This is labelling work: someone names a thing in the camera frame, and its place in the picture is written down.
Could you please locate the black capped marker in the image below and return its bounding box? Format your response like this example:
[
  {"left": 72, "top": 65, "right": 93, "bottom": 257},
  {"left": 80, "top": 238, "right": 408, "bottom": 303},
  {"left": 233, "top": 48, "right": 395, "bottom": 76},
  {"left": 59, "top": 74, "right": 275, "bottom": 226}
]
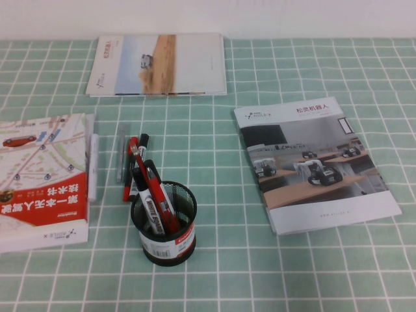
[{"left": 128, "top": 133, "right": 151, "bottom": 202}]

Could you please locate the grey pen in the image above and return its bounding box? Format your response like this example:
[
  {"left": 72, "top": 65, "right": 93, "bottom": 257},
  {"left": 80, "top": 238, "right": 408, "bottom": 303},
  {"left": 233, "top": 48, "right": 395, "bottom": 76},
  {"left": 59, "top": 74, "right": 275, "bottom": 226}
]
[{"left": 116, "top": 122, "right": 131, "bottom": 185}]

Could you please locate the red pen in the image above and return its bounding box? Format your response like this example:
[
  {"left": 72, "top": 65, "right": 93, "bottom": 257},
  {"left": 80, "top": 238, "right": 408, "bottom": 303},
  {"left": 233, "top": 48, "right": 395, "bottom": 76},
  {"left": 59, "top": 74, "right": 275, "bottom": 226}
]
[{"left": 122, "top": 136, "right": 139, "bottom": 203}]

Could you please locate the black mesh pen holder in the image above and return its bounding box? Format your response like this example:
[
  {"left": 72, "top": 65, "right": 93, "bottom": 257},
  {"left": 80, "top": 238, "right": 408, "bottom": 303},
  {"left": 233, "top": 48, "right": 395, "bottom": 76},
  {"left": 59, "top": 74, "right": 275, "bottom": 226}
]
[{"left": 130, "top": 180, "right": 198, "bottom": 267}]

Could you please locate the white pen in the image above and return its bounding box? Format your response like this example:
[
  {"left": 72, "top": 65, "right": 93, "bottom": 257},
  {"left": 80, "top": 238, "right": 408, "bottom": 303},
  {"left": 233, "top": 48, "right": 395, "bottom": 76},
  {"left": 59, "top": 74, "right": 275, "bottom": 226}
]
[{"left": 86, "top": 133, "right": 100, "bottom": 202}]

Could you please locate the black whiteboard marker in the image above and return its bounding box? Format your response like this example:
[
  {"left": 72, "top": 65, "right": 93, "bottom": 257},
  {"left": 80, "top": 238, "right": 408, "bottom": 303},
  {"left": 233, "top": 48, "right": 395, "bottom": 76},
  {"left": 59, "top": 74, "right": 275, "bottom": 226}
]
[{"left": 131, "top": 167, "right": 166, "bottom": 235}]

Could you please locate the desert landscape brochure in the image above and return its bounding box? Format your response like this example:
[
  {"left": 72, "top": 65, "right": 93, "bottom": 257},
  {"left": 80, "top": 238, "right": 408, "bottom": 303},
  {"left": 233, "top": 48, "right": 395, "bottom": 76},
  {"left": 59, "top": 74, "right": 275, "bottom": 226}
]
[{"left": 86, "top": 32, "right": 228, "bottom": 98}]

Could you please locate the green checked tablecloth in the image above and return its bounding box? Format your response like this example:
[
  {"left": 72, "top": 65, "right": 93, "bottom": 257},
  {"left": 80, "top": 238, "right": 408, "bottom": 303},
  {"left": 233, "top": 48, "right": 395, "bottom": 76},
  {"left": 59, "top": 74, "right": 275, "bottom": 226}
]
[{"left": 0, "top": 38, "right": 416, "bottom": 312}]

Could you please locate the classroom robots brochure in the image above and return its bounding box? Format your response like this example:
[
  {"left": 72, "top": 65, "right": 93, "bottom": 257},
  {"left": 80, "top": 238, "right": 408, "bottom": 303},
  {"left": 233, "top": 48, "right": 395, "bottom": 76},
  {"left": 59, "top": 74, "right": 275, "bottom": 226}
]
[{"left": 233, "top": 96, "right": 403, "bottom": 237}]

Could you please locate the red white map book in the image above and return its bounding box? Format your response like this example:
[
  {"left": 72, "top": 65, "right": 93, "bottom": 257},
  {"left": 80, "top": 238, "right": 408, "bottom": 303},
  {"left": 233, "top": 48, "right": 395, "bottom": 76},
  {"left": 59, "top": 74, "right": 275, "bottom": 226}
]
[{"left": 0, "top": 112, "right": 90, "bottom": 254}]

